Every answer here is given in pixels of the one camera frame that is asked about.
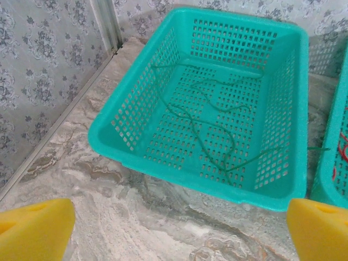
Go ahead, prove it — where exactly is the aluminium frame post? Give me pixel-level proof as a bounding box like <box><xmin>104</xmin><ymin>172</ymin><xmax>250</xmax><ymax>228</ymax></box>
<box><xmin>89</xmin><ymin>0</ymin><xmax>125</xmax><ymax>54</ymax></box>

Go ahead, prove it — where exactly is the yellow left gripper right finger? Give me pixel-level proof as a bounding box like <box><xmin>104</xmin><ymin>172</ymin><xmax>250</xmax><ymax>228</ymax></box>
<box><xmin>287</xmin><ymin>197</ymin><xmax>348</xmax><ymax>261</ymax></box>

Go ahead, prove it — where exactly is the pile of coloured wires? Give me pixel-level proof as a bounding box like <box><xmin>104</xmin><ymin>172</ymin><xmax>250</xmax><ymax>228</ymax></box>
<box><xmin>167</xmin><ymin>103</ymin><xmax>237</xmax><ymax>187</ymax></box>

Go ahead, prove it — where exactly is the teal plastic mesh basket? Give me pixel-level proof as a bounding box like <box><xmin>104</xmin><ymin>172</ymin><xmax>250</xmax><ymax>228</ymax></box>
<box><xmin>87</xmin><ymin>7</ymin><xmax>310</xmax><ymax>213</ymax></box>
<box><xmin>309</xmin><ymin>40</ymin><xmax>348</xmax><ymax>210</ymax></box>

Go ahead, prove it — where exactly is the thin red cable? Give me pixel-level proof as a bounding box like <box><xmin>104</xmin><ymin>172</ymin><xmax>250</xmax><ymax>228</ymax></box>
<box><xmin>338</xmin><ymin>130</ymin><xmax>348</xmax><ymax>163</ymax></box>

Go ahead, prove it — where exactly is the aluminium table side rail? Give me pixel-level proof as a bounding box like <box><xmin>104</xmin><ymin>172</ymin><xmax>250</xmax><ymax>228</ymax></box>
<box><xmin>0</xmin><ymin>51</ymin><xmax>116</xmax><ymax>202</ymax></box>

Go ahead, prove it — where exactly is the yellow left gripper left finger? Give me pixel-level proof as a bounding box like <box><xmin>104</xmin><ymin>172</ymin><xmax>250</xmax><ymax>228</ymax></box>
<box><xmin>0</xmin><ymin>197</ymin><xmax>76</xmax><ymax>261</ymax></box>

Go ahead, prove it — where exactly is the thin green cable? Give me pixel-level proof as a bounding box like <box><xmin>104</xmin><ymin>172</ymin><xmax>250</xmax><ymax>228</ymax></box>
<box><xmin>150</xmin><ymin>63</ymin><xmax>266</xmax><ymax>114</ymax></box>
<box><xmin>224</xmin><ymin>146</ymin><xmax>331</xmax><ymax>172</ymax></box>

